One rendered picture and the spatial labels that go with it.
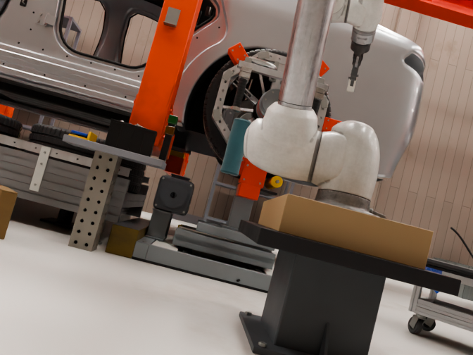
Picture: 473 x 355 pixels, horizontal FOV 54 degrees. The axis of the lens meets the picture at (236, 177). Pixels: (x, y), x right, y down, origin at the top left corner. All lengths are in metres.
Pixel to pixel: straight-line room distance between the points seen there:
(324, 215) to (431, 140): 6.32
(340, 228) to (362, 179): 0.20
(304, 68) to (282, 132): 0.18
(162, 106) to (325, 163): 1.12
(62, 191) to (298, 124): 1.39
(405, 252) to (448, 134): 6.37
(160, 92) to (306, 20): 1.11
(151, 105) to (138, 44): 4.72
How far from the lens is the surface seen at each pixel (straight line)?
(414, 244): 1.25
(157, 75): 2.29
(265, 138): 1.33
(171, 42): 2.33
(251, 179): 2.24
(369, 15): 1.86
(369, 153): 1.35
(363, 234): 1.20
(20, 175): 2.44
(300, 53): 1.32
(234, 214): 2.39
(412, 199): 7.24
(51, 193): 2.39
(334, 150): 1.33
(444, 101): 7.63
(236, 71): 2.33
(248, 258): 2.28
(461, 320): 2.22
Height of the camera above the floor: 0.32
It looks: 4 degrees up
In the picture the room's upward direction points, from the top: 15 degrees clockwise
